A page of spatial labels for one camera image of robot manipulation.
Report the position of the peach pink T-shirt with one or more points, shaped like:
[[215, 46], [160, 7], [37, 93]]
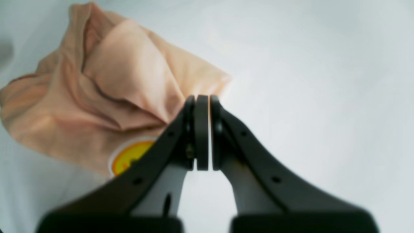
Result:
[[111, 80]]

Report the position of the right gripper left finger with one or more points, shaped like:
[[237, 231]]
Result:
[[145, 198]]

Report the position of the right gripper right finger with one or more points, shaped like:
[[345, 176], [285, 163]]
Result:
[[269, 197]]

